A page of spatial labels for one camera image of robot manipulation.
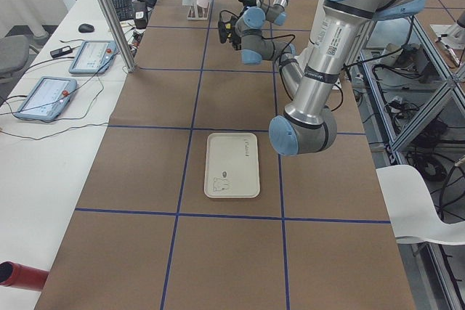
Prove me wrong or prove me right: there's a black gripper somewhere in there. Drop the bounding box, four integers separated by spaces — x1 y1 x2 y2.
217 17 241 51
238 0 256 8

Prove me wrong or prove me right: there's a black keyboard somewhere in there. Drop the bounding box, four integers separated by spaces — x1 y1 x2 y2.
111 0 134 21

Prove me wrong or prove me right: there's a far blue teach pendant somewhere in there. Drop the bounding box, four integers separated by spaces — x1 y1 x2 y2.
68 41 118 75

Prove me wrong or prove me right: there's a blue teach pendant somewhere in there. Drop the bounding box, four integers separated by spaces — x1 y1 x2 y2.
14 76 77 122
68 41 118 75

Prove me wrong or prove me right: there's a cream plastic tray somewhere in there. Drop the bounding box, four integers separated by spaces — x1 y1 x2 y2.
204 132 260 199

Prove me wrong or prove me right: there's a black computer mouse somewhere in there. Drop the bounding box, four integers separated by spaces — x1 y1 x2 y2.
78 23 94 33

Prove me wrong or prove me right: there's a near blue teach pendant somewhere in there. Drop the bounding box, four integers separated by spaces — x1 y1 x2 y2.
14 76 77 122

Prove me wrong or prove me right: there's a grey office chair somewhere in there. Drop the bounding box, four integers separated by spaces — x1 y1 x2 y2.
1 35 29 78

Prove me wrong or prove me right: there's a red cylinder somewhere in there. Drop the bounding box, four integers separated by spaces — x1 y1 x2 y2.
1 261 49 291

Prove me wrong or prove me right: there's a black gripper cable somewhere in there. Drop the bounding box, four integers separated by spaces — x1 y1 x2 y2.
217 11 297 66

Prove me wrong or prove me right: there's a white wire cup rack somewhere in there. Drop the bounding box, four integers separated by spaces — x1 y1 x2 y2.
187 0 211 20

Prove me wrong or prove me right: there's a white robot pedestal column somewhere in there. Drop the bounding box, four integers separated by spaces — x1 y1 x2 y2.
286 8 344 91

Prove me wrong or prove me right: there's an aluminium frame post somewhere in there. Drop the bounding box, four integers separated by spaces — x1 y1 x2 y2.
97 0 136 73

